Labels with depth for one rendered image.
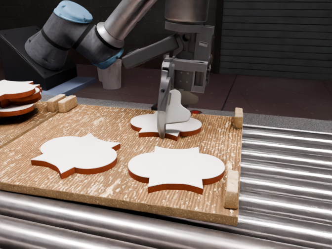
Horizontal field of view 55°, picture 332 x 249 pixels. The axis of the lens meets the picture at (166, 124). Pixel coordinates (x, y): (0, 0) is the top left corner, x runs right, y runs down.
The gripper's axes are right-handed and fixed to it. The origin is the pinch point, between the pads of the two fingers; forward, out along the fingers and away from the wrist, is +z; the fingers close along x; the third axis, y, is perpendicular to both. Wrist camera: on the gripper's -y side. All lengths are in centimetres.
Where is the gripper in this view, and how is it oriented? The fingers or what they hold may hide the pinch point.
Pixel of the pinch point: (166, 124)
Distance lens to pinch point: 64.6
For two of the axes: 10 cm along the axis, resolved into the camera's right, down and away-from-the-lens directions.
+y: 9.7, 1.5, -1.9
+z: -0.7, 9.2, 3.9
